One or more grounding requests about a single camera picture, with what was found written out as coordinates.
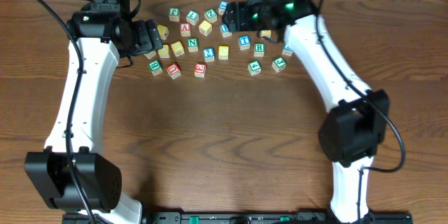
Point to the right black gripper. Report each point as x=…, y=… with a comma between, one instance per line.
x=232, y=17

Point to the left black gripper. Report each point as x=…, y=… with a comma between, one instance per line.
x=148, y=37

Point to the green R block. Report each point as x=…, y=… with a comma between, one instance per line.
x=259, y=49

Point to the yellow C block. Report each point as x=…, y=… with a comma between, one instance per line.
x=223, y=52

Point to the yellow o block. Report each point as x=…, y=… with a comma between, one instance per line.
x=164, y=52
x=265, y=34

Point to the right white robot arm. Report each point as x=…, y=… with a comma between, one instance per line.
x=354, y=125

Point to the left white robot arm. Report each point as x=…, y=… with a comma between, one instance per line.
x=70, y=173

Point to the yellow block near left gripper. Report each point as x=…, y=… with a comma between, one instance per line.
x=163, y=31

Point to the blue top block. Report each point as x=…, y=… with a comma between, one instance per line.
x=222, y=7

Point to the blue F block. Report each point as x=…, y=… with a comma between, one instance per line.
x=225, y=32

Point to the green V block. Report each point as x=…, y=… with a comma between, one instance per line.
x=150, y=55

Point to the blue T block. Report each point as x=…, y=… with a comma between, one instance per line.
x=244, y=42

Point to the green Z block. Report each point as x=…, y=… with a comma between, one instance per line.
x=211, y=15

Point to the green B block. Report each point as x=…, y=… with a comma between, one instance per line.
x=155, y=67

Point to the yellow S block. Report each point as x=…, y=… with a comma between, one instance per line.
x=178, y=48

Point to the yellow block upper middle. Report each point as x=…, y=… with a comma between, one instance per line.
x=205, y=28

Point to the green P block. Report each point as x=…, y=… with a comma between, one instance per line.
x=174, y=14

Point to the red A block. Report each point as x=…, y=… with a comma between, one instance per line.
x=185, y=29

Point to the red U block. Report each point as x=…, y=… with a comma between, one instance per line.
x=174, y=70

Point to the blue 2 block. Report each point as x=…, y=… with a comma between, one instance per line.
x=209, y=54

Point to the green N block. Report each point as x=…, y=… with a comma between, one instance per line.
x=192, y=45

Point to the green 4 block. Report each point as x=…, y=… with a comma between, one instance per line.
x=254, y=67

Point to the blue L block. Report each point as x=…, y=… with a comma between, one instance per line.
x=287, y=51

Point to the green J block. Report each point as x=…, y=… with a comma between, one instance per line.
x=279, y=64

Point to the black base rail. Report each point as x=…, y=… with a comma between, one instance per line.
x=315, y=217

